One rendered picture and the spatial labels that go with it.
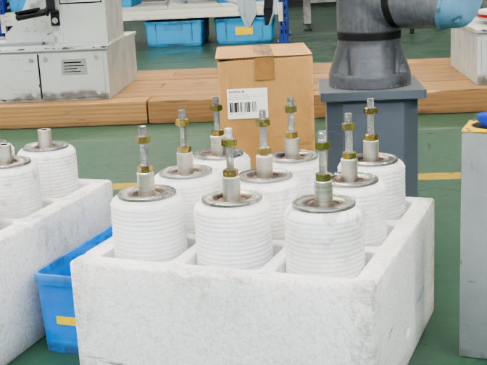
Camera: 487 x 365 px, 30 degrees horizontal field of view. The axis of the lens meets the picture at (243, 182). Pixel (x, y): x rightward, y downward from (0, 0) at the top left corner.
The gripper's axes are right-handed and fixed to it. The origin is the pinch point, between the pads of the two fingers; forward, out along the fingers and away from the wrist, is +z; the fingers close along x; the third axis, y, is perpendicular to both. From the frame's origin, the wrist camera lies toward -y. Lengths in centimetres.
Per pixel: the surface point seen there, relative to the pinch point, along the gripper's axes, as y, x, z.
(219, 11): 304, -337, 27
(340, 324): -20.4, 13.6, 33.2
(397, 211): -11.6, -14.0, 28.2
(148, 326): 2.9, 21.3, 36.1
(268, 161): -0.4, 0.4, 19.2
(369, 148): -7.3, -13.8, 19.4
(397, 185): -11.5, -14.2, 24.4
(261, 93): 65, -80, 26
